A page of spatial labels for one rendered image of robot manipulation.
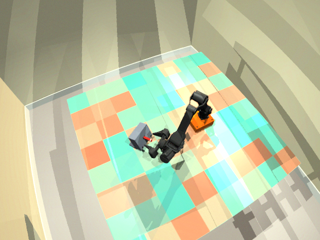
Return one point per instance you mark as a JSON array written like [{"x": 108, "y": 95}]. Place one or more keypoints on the grey sloped panel with square hole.
[{"x": 137, "y": 135}]

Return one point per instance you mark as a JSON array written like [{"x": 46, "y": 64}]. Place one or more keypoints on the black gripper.
[{"x": 164, "y": 134}]

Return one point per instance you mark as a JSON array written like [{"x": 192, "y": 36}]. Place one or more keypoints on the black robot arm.
[{"x": 177, "y": 140}]

